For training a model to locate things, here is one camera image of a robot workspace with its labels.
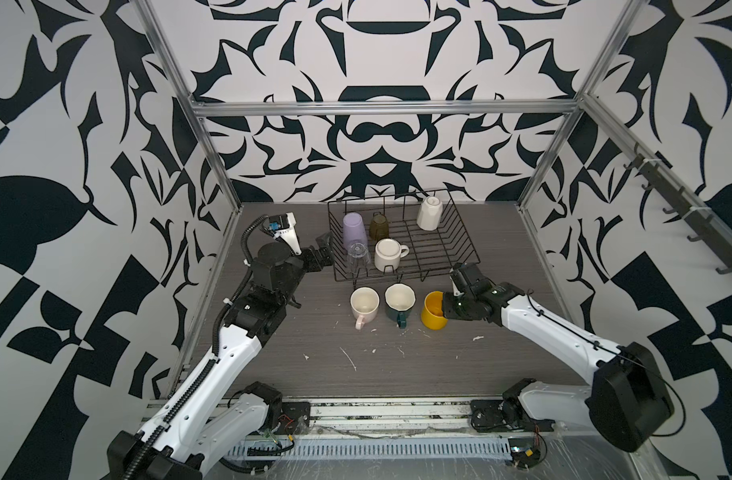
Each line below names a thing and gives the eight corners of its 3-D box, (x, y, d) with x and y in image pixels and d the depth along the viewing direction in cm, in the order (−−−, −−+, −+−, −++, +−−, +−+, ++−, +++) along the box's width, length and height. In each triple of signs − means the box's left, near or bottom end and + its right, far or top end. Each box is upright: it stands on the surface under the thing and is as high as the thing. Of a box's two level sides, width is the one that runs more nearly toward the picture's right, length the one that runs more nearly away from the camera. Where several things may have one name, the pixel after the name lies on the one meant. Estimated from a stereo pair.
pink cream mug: (350, 336, 88) (349, 324, 81) (351, 300, 95) (350, 286, 88) (380, 336, 88) (381, 324, 81) (379, 300, 96) (380, 286, 88)
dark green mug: (384, 328, 91) (386, 312, 82) (383, 300, 96) (385, 282, 87) (413, 328, 91) (418, 312, 82) (410, 300, 96) (414, 282, 87)
